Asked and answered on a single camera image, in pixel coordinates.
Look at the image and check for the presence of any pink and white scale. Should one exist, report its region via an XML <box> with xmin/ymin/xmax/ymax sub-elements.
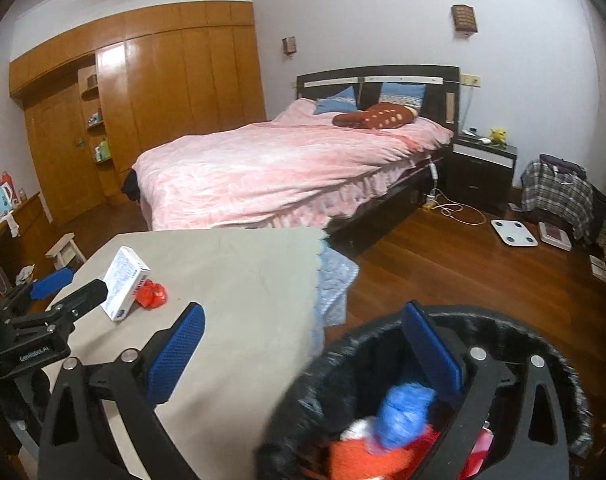
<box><xmin>539</xmin><ymin>222</ymin><xmax>572</xmax><ymax>252</ymax></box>

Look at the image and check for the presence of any bed with pink blanket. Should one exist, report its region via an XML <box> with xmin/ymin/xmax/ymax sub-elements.
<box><xmin>133</xmin><ymin>99</ymin><xmax>454</xmax><ymax>231</ymax></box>

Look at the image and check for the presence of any brown patterned pillow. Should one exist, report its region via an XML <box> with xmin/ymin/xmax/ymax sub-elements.
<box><xmin>332</xmin><ymin>102</ymin><xmax>416</xmax><ymax>130</ymax></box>

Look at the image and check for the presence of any blue plastic bag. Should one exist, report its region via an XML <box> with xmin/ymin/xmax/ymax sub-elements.
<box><xmin>375</xmin><ymin>384</ymin><xmax>436</xmax><ymax>450</ymax></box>

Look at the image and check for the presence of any wooden wardrobe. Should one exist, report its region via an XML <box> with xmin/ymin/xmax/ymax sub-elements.
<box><xmin>9</xmin><ymin>1</ymin><xmax>270</xmax><ymax>226</ymax></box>

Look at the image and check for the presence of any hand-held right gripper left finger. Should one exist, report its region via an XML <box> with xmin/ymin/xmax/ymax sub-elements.
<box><xmin>37</xmin><ymin>301</ymin><xmax>206</xmax><ymax>480</ymax></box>

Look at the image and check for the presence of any black cloth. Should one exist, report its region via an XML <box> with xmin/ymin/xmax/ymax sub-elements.
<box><xmin>121</xmin><ymin>170</ymin><xmax>141</xmax><ymax>201</ymax></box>

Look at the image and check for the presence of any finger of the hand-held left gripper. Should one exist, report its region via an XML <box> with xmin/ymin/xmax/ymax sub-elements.
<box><xmin>48</xmin><ymin>280</ymin><xmax>110</xmax><ymax>321</ymax></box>
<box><xmin>13</xmin><ymin>267</ymin><xmax>74</xmax><ymax>311</ymax></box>

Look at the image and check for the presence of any wooden desk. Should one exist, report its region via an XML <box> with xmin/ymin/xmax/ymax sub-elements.
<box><xmin>0</xmin><ymin>191</ymin><xmax>54</xmax><ymax>311</ymax></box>

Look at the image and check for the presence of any dark wooden headboard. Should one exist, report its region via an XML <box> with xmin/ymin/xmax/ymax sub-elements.
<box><xmin>296</xmin><ymin>65</ymin><xmax>461</xmax><ymax>126</ymax></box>

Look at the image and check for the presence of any large red plastic bag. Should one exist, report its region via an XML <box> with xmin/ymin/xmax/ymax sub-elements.
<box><xmin>460</xmin><ymin>422</ymin><xmax>494</xmax><ymax>480</ymax></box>

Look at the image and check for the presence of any plaid cloth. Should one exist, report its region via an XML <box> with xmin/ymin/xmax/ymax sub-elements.
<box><xmin>520</xmin><ymin>160</ymin><xmax>594</xmax><ymax>243</ymax></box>

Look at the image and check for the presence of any white power cable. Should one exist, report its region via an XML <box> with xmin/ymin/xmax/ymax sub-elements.
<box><xmin>423</xmin><ymin>160</ymin><xmax>486</xmax><ymax>226</ymax></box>

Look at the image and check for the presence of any small red plastic bag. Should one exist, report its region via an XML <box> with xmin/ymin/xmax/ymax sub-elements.
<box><xmin>134</xmin><ymin>281</ymin><xmax>168</xmax><ymax>309</ymax></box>

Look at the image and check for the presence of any black-lined trash bin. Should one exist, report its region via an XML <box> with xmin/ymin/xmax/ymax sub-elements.
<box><xmin>255</xmin><ymin>302</ymin><xmax>594</xmax><ymax>480</ymax></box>

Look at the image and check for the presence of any blue patterned pillow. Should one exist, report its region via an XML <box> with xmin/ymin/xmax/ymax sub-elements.
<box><xmin>379</xmin><ymin>81</ymin><xmax>428</xmax><ymax>109</ymax></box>
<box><xmin>314</xmin><ymin>85</ymin><xmax>358</xmax><ymax>115</ymax></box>

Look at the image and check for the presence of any purple bag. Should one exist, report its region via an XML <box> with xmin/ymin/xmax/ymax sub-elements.
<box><xmin>540</xmin><ymin>154</ymin><xmax>588</xmax><ymax>181</ymax></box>

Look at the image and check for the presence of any orange net bag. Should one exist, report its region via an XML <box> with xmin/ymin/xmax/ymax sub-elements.
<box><xmin>328</xmin><ymin>437</ymin><xmax>416</xmax><ymax>480</ymax></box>

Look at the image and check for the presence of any light blue quilt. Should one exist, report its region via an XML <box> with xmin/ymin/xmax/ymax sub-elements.
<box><xmin>310</xmin><ymin>237</ymin><xmax>360</xmax><ymax>351</ymax></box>

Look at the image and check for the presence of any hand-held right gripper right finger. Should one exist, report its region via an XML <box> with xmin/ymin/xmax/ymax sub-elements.
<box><xmin>402</xmin><ymin>301</ymin><xmax>572</xmax><ymax>480</ymax></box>

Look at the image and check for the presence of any white printed box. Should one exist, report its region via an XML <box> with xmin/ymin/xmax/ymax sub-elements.
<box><xmin>102</xmin><ymin>246</ymin><xmax>151</xmax><ymax>322</ymax></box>

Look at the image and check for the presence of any white bathroom scale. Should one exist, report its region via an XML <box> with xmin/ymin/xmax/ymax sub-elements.
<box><xmin>490</xmin><ymin>219</ymin><xmax>540</xmax><ymax>248</ymax></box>

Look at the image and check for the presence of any white wooden stool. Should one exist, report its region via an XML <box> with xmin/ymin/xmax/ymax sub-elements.
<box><xmin>45</xmin><ymin>232</ymin><xmax>87</xmax><ymax>271</ymax></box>

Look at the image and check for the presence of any large wall lamp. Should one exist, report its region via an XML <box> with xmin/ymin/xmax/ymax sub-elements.
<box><xmin>451</xmin><ymin>5</ymin><xmax>478</xmax><ymax>36</ymax></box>

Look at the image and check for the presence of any dark nightstand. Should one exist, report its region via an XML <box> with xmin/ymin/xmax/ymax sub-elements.
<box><xmin>443</xmin><ymin>135</ymin><xmax>518</xmax><ymax>213</ymax></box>

